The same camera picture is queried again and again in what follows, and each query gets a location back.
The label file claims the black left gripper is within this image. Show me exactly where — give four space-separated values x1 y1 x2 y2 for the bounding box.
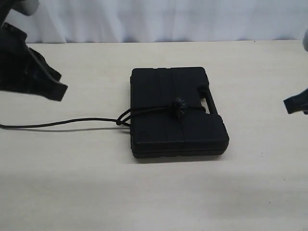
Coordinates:
0 23 68 102

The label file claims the black rope with loop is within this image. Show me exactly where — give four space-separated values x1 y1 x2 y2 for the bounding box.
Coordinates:
0 96 207 132

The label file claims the black plastic carrying case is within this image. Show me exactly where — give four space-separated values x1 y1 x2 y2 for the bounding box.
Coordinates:
130 67 230 158

